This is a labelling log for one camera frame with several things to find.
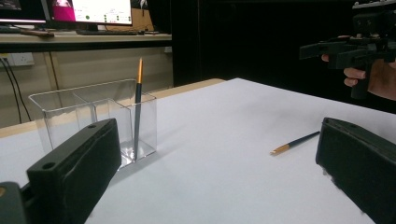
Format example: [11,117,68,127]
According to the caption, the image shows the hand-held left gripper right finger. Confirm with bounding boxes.
[315,117,396,224]

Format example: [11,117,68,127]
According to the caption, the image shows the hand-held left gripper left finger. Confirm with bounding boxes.
[26,118,122,224]

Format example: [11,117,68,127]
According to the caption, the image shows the clear acrylic pen holder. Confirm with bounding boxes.
[28,78,158,169]

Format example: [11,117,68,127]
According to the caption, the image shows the dark pen with orange end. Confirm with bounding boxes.
[269,130,321,156]
[133,57,145,161]

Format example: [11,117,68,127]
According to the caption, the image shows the beige desk front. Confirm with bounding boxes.
[0,31,174,129]

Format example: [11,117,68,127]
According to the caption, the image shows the black keyboard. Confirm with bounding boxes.
[76,28,140,36]

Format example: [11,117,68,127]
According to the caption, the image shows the brown flat object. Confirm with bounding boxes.
[20,28,56,38]

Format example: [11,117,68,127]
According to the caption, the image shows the bright computer monitor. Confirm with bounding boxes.
[46,0,134,27]

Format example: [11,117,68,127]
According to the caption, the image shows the brown cardboard box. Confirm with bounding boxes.
[130,7,155,33]

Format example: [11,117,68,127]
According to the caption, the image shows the dark computer monitor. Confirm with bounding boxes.
[0,0,49,25]

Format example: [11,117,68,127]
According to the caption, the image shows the black power cable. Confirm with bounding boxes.
[4,59,33,122]
[0,57,22,125]

